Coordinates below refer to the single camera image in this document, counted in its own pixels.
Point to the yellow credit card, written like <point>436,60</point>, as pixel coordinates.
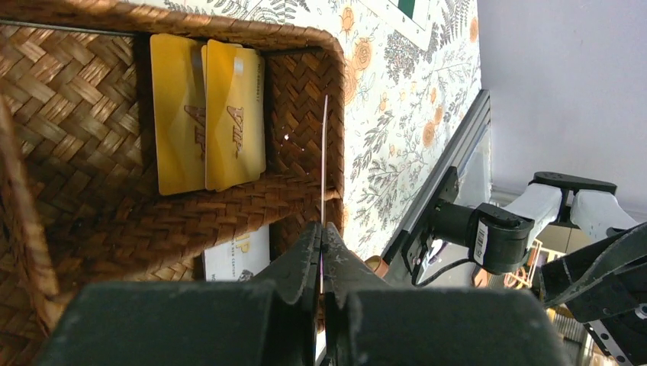
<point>320,346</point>
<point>235,129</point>

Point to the green white chessboard mat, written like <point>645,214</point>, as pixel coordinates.
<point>411,18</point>

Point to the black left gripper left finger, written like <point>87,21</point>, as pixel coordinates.
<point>289,318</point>

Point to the brown woven divided basket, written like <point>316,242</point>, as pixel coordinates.
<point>113,268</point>

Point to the floral patterned table mat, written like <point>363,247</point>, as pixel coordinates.
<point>403,104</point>

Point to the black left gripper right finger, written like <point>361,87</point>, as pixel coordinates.
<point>357,306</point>

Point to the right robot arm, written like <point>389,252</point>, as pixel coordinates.
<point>603,285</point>

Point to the grey card in basket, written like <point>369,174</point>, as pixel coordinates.
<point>239,259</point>

